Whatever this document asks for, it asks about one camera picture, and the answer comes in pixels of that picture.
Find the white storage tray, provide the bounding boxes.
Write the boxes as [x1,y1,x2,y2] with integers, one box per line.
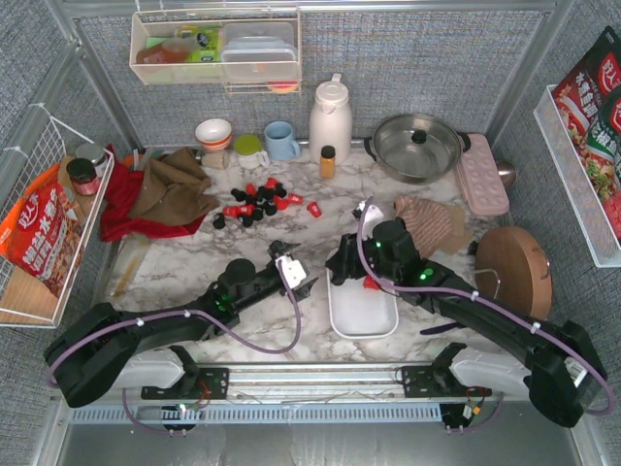
[326,266,399,340]

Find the striped pink cloth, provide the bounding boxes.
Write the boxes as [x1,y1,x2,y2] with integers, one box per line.
[394,195,473,258]

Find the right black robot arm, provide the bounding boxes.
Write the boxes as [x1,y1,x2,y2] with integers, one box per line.
[326,218,614,427]

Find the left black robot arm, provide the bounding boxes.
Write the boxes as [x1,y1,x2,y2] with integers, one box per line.
[44,240,315,408]

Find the pile of capsules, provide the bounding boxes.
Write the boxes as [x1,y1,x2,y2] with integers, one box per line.
[212,177,304,230]

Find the lone red capsule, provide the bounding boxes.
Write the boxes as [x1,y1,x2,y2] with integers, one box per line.
[307,202,322,218]

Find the orange spice bottle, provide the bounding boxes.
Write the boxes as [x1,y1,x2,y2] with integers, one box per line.
[319,146,336,179]

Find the blue mug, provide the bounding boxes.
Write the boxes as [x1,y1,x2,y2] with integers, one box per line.
[264,121,301,161]

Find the green lid cup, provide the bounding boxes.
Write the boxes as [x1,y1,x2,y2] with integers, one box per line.
[234,134,270,170]

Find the small glass cup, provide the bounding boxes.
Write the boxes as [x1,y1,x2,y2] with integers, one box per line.
[201,150,230,170]

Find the brown cloth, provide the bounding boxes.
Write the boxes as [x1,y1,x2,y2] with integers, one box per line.
[128,148,219,226]

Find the white orange bowl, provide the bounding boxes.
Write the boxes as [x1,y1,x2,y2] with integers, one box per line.
[194,118,232,150]

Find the steel pot with lid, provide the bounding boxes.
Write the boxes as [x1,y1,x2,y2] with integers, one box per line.
[363,114,472,184]

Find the white thermos jug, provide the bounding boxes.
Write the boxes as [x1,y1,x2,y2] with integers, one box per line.
[309,73,353,166]

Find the pink egg tray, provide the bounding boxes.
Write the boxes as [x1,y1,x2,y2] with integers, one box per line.
[455,133,509,216]

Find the round wooden board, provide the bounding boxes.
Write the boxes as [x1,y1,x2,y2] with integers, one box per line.
[474,226,552,320]

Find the red cloth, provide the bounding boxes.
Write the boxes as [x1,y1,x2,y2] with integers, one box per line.
[100,161,206,242]

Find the clear plastic containers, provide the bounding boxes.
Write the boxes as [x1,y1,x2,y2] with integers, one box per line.
[220,21,298,83]

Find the red jar black lid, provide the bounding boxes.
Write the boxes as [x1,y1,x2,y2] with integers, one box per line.
[66,158,100,196]

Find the green label bottle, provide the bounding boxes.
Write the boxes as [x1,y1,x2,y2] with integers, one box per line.
[175,25,222,63]

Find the red snack bag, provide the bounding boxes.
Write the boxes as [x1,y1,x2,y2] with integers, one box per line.
[1,163,82,297]

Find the red seasoning packets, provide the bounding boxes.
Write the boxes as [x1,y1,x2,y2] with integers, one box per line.
[552,26,620,239]

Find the metal base rail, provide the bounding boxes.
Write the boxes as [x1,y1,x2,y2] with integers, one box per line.
[48,361,583,428]

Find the cream wall shelf basket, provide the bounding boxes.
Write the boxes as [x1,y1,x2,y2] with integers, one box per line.
[129,7,302,94]

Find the white wire basket left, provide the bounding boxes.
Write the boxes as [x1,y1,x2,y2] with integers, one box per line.
[1,103,115,328]

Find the white wire basket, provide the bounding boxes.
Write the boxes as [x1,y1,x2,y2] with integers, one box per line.
[533,84,620,268]
[1,103,115,328]

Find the white wire basket right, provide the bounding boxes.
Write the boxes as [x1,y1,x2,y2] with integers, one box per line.
[533,84,620,268]

